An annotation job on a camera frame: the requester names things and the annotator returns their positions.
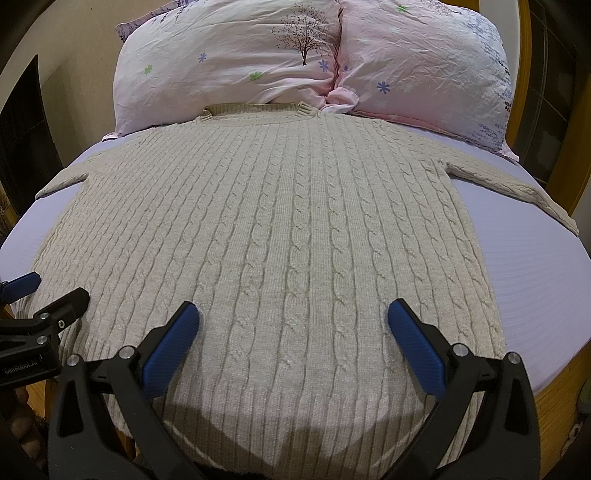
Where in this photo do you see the beige cable-knit sweater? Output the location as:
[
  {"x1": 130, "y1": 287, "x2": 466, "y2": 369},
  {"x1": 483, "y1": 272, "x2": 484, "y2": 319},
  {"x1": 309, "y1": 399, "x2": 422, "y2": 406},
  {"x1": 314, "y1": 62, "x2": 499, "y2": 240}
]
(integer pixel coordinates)
[{"x1": 17, "y1": 104, "x2": 576, "y2": 479}]

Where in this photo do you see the dark wooden bedside furniture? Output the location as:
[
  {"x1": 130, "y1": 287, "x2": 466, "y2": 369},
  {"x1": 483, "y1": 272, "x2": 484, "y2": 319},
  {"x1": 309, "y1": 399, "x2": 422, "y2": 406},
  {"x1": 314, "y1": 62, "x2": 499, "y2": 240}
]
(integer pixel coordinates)
[{"x1": 1, "y1": 57, "x2": 63, "y2": 216}]

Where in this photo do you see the pink floral pillow with tree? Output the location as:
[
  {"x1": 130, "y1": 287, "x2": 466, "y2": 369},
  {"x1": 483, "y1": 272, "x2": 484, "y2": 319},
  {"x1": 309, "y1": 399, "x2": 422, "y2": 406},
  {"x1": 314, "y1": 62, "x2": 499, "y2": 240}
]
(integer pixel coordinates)
[{"x1": 113, "y1": 1, "x2": 341, "y2": 137}]

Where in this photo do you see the wooden bed headboard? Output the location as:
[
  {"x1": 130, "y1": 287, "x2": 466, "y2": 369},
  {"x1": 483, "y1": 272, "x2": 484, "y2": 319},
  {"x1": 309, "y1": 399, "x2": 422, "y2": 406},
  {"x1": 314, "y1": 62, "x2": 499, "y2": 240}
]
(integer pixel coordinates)
[{"x1": 463, "y1": 1, "x2": 590, "y2": 214}]

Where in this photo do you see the pink floral pillow right side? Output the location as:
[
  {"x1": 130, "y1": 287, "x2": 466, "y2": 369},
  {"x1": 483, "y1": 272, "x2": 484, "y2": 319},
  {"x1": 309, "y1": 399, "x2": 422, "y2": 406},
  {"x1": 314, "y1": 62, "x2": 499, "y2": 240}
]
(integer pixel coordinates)
[{"x1": 325, "y1": 1, "x2": 515, "y2": 158}]

